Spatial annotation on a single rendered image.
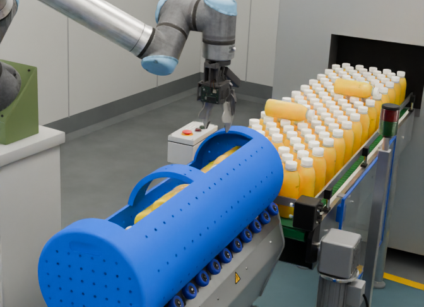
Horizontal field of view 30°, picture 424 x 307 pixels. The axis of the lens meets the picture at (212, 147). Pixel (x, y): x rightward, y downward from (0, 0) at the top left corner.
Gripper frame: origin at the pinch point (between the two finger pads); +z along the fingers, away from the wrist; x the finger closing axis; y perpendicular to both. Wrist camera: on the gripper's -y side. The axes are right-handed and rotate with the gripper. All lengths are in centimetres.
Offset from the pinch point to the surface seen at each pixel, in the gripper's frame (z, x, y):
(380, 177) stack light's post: 29, 36, -61
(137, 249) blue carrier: 10, 10, 62
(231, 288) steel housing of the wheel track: 42.4, 13.1, 13.7
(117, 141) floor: 126, -211, -289
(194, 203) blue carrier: 9.4, 9.7, 33.9
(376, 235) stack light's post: 51, 37, -61
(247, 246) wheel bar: 36.1, 10.9, -1.8
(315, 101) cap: 20, -6, -112
